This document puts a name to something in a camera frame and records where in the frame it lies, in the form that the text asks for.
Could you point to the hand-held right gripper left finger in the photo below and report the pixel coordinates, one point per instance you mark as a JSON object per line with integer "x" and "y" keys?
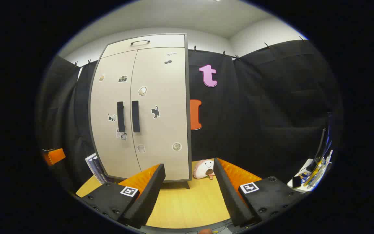
{"x": 148, "y": 198}

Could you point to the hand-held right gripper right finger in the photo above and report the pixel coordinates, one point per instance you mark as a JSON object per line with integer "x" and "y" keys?
{"x": 230, "y": 195}

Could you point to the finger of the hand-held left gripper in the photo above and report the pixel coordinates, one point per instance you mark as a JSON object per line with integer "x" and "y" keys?
{"x": 54, "y": 156}

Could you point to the beige double-door shoe cabinet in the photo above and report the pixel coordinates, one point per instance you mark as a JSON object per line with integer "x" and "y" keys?
{"x": 189, "y": 130}

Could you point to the cabinet door with camera sticker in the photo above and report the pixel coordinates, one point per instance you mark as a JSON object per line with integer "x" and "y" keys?
{"x": 109, "y": 97}

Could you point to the cabinet door with black cat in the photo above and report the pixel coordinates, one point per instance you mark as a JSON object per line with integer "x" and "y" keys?
{"x": 164, "y": 97}

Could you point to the white book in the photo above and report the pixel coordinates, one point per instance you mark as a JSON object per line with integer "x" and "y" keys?
{"x": 89, "y": 161}

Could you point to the pink and white plush toy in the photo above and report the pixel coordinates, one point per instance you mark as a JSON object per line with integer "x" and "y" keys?
{"x": 203, "y": 169}

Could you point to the grey-blue book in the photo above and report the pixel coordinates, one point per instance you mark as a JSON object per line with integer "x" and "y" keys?
{"x": 96, "y": 169}

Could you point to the navy book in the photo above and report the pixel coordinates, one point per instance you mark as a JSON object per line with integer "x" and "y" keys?
{"x": 102, "y": 175}

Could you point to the black phone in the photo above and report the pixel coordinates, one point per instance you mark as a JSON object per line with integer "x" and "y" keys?
{"x": 297, "y": 182}

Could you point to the blue box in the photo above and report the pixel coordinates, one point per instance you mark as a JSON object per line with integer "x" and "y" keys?
{"x": 304, "y": 177}

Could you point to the black backdrop cloth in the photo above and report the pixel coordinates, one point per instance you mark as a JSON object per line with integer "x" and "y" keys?
{"x": 255, "y": 113}

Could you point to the yellow bottle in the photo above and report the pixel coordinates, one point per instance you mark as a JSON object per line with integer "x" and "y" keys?
{"x": 313, "y": 174}

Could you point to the black monitor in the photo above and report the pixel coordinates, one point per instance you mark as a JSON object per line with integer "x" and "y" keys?
{"x": 320, "y": 146}

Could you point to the clear bottle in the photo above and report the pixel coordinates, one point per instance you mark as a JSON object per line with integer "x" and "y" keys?
{"x": 329, "y": 157}

